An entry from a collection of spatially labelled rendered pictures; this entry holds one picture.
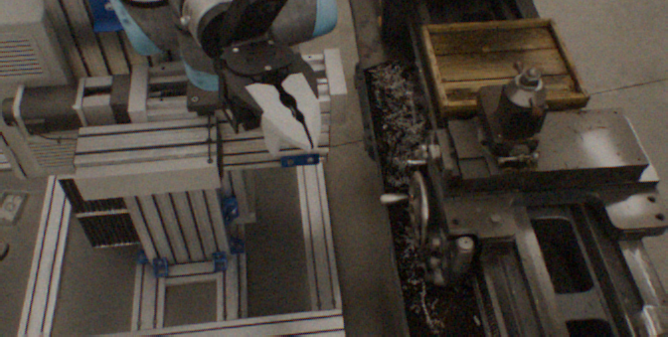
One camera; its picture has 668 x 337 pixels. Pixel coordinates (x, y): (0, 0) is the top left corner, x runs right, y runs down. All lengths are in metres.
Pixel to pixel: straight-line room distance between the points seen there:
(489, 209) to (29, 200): 1.61
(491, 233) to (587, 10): 2.27
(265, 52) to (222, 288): 1.46
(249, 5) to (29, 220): 1.86
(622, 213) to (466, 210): 0.32
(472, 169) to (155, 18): 0.71
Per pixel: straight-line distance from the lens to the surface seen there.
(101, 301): 2.18
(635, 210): 1.54
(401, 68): 2.17
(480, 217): 1.42
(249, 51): 0.70
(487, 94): 1.49
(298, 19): 0.91
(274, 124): 0.63
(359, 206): 2.51
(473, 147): 1.45
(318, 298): 2.07
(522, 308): 1.41
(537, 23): 1.90
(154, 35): 1.15
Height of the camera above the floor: 2.05
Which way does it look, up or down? 50 degrees down
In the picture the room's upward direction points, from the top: straight up
